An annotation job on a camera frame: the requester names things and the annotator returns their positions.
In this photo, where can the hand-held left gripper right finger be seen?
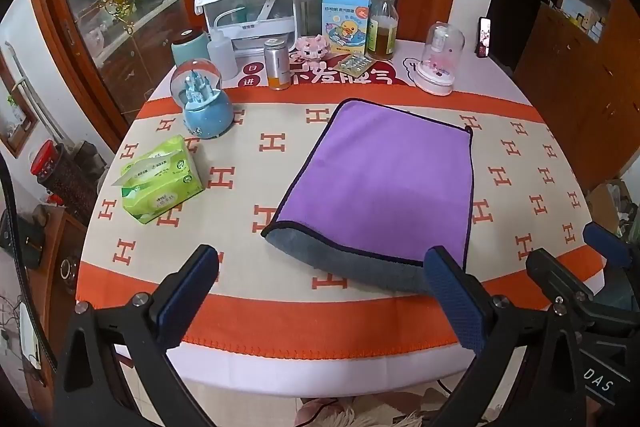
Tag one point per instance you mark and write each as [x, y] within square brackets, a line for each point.
[452, 304]

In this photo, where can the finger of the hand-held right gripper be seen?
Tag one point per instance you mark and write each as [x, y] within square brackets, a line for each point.
[555, 273]
[606, 246]

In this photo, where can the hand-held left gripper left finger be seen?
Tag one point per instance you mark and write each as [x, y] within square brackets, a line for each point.
[187, 289]

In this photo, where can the purple and grey towel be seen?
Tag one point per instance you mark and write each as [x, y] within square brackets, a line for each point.
[385, 187]

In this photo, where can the cardboard box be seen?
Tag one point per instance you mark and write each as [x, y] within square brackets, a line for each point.
[607, 204]

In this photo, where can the orange patterned tablecloth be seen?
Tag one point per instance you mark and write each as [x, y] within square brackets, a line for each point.
[250, 227]

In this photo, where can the green tissue pack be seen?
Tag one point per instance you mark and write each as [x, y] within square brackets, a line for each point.
[160, 179]

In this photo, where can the black bag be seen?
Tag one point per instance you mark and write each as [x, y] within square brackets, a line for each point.
[22, 237]

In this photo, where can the red lid jar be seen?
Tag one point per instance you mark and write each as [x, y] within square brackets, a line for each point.
[50, 172]

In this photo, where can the blue castle snow globe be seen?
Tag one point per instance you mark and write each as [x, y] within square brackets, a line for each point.
[200, 99]

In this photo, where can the wooden shelf cabinet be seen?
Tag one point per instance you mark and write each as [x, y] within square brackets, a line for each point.
[580, 22]

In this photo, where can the white squeeze bottle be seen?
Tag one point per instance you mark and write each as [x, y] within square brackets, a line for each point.
[221, 54]

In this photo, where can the silver can with orange base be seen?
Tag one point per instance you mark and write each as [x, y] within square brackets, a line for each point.
[276, 64]

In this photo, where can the black smartphone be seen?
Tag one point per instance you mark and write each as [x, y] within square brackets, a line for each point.
[483, 37]

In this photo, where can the teal cylindrical cup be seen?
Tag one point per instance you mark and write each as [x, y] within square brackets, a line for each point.
[189, 47]

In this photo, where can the glass dome with white base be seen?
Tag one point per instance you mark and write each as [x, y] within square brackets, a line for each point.
[440, 57]

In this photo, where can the blister pack of pills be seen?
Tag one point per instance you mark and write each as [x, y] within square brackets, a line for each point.
[355, 66]

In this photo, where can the pink block toy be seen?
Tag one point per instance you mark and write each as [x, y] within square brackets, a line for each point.
[311, 48]

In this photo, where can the white countertop appliance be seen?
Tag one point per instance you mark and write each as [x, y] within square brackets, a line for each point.
[255, 22]

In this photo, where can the glass bottle of amber liquid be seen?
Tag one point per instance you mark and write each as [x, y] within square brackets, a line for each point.
[382, 29]

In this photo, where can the blue duck print box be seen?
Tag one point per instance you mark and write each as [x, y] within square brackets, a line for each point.
[345, 22]

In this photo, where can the wooden picture frame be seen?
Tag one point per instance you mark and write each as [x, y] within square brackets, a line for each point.
[17, 119]

